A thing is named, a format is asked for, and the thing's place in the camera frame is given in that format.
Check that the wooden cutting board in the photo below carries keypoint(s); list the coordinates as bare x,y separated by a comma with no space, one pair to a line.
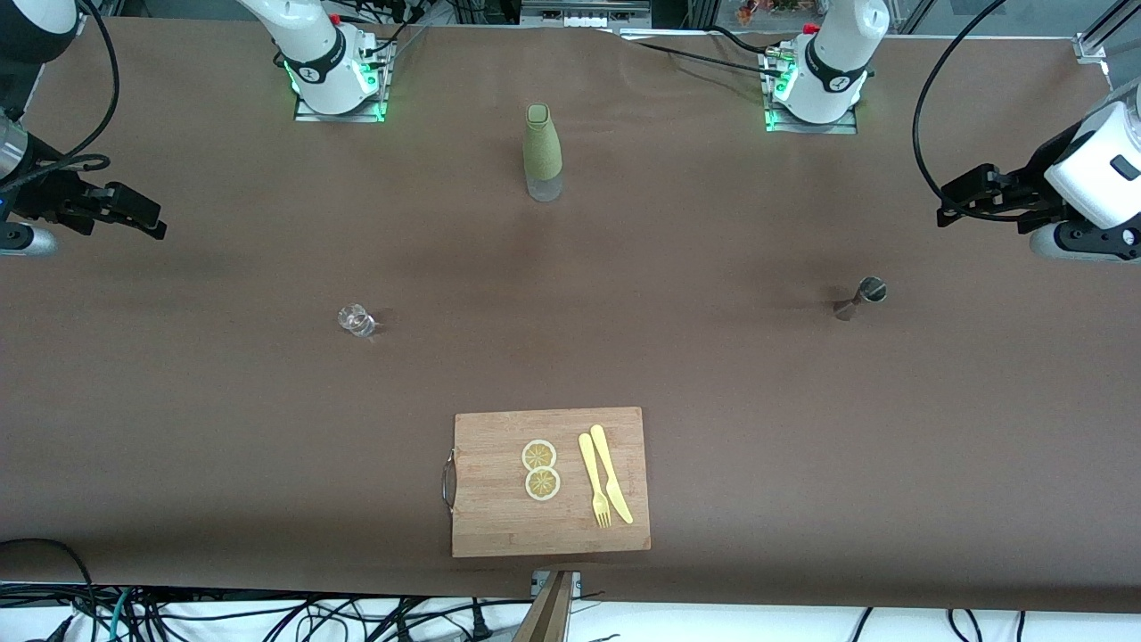
499,522

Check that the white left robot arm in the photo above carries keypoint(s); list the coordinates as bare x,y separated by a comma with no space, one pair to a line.
833,62

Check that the yellow plastic fork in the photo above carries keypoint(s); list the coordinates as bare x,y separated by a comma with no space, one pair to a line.
592,473

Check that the aluminium frame profile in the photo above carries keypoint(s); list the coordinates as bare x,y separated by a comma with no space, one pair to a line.
1101,36

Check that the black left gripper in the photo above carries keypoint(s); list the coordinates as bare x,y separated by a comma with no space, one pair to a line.
1027,185

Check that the metal bracket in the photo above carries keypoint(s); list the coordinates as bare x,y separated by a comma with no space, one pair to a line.
575,580

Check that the clear glass shaker cup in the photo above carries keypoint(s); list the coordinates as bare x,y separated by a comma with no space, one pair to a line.
358,322

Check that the steel jigger measuring cup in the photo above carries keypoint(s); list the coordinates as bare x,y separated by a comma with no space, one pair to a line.
863,296

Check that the green sleeved glass bottle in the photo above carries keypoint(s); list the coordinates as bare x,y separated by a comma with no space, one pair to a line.
542,147

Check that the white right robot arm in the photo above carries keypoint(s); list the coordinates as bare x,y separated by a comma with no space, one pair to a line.
316,53

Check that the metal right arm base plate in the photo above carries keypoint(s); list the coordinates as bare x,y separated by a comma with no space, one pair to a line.
374,105

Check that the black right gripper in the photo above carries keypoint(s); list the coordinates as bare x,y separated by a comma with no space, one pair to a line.
46,194

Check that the lemon slice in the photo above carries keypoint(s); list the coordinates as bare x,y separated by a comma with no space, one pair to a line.
542,484
538,455

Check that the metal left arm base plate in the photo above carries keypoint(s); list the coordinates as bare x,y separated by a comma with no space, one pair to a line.
847,125

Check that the brown table cover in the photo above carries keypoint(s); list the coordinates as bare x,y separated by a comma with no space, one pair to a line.
267,428

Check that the wooden post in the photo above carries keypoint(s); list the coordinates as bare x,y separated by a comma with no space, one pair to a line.
548,615

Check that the yellow plastic knife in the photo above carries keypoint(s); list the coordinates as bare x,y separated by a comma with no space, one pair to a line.
608,473

